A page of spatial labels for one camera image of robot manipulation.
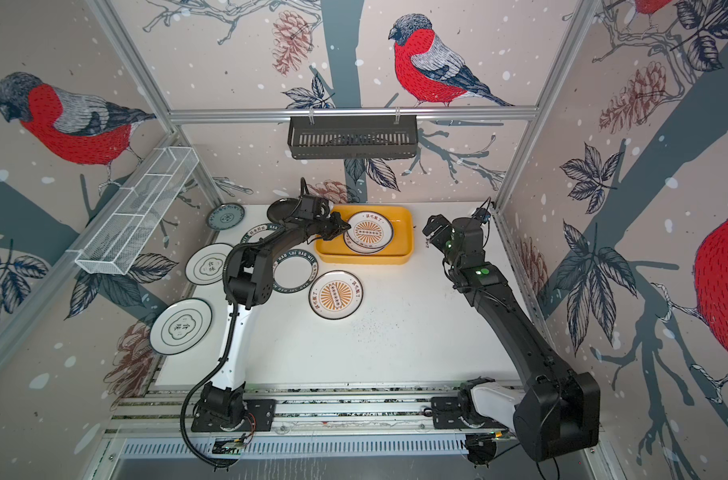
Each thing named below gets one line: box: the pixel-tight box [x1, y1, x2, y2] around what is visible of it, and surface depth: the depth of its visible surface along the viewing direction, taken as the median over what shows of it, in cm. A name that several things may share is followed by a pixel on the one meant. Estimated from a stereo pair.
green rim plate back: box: [240, 223, 281, 244], surface depth 116 cm
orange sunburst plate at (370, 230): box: [347, 211, 394, 250], surface depth 111 cm
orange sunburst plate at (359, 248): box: [344, 231, 386, 255], surface depth 106 cm
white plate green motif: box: [185, 242, 234, 285], surface depth 106 cm
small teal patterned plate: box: [206, 203, 245, 231], surface depth 121 cm
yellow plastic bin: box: [365, 205, 414, 265], surface depth 110 cm
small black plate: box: [266, 197, 302, 223], surface depth 123 cm
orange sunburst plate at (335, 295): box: [308, 270, 364, 321], surface depth 97 cm
